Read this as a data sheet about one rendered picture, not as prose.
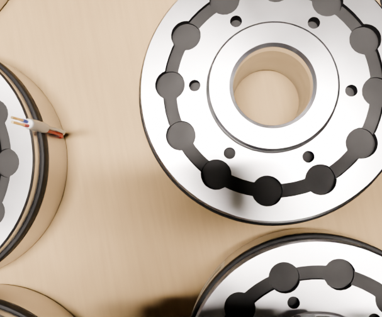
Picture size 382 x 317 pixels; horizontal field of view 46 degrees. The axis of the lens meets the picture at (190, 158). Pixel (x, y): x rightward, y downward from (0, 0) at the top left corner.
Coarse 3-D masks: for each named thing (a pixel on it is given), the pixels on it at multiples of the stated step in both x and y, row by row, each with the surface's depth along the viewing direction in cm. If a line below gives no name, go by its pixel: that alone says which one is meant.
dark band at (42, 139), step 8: (0, 64) 19; (8, 72) 19; (16, 80) 19; (24, 88) 19; (24, 96) 18; (32, 104) 18; (32, 112) 18; (40, 120) 19; (40, 136) 18; (40, 144) 18; (40, 152) 18; (40, 160) 18; (40, 168) 18; (40, 176) 18; (40, 184) 18; (40, 192) 18; (40, 200) 18; (32, 208) 18; (32, 216) 18; (24, 224) 18; (24, 232) 18; (16, 240) 18; (8, 248) 18; (0, 256) 18
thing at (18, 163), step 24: (0, 72) 18; (0, 96) 18; (0, 120) 18; (0, 144) 18; (24, 144) 18; (0, 168) 18; (24, 168) 18; (0, 192) 18; (24, 192) 18; (0, 216) 18; (24, 216) 18; (0, 240) 18
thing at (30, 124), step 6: (18, 120) 16; (24, 120) 16; (30, 120) 17; (36, 120) 17; (24, 126) 16; (30, 126) 17; (36, 126) 17; (42, 126) 17; (48, 126) 18; (42, 132) 18; (48, 132) 18; (54, 132) 19; (60, 132) 19
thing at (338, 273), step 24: (312, 240) 17; (336, 240) 17; (240, 264) 17; (264, 264) 17; (288, 264) 17; (312, 264) 17; (336, 264) 17; (360, 264) 16; (216, 288) 17; (240, 288) 17; (264, 288) 17; (288, 288) 17; (312, 288) 17; (336, 288) 17; (360, 288) 17; (216, 312) 17; (240, 312) 17; (264, 312) 17; (288, 312) 17; (336, 312) 16; (360, 312) 16
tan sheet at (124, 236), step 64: (64, 0) 21; (128, 0) 21; (64, 64) 21; (128, 64) 21; (64, 128) 21; (128, 128) 21; (64, 192) 21; (128, 192) 20; (64, 256) 21; (128, 256) 20; (192, 256) 20
